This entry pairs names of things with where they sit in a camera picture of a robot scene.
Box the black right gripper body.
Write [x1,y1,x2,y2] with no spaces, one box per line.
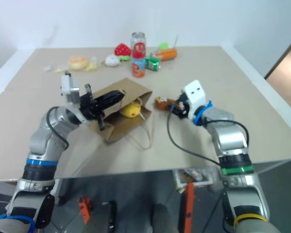
[171,93,191,121]

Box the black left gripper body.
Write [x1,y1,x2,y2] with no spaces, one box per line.
[79,83,106,132]

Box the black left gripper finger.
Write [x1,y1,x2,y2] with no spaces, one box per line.
[96,96,124,114]
[94,89,126,103]

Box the brown bear plush toy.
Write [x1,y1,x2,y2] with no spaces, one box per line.
[155,96,178,111]

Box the brown paper bag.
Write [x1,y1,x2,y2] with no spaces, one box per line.
[88,77,153,150]

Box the white round plush toy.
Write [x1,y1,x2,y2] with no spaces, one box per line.
[104,54,120,67]

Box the clear bag of yellow snacks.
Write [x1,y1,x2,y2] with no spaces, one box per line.
[53,56,104,73]

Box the yellow donut plush toy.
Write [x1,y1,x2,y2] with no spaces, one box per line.
[68,55,89,71]

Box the red strawberry plush toy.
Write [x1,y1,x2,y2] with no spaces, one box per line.
[114,42,132,61]

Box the blue red drink can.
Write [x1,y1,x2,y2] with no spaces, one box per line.
[131,57,146,79]

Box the green drink carton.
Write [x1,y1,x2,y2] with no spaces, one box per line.
[145,56,162,72]

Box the silver pink drink can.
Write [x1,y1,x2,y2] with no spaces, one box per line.
[130,32,146,60]

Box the white box of clutter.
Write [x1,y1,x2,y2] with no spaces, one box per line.
[172,166,220,194]

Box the orange toy under table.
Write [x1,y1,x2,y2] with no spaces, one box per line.
[77,196,94,224]

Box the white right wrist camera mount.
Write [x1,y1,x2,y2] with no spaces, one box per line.
[181,79,207,120]

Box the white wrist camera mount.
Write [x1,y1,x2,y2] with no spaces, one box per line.
[181,79,207,120]
[60,71,86,123]

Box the blue wrist cable tie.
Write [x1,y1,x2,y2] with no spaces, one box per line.
[192,100,213,126]

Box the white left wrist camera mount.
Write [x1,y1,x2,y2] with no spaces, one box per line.
[60,71,86,123]

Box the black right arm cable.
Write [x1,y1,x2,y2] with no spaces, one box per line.
[166,103,250,168]

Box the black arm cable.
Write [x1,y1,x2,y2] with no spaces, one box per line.
[46,106,70,149]
[166,103,250,168]

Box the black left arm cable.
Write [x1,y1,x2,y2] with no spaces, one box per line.
[46,106,70,149]

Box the orange upright post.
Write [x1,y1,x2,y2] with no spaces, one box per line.
[183,183,196,233]

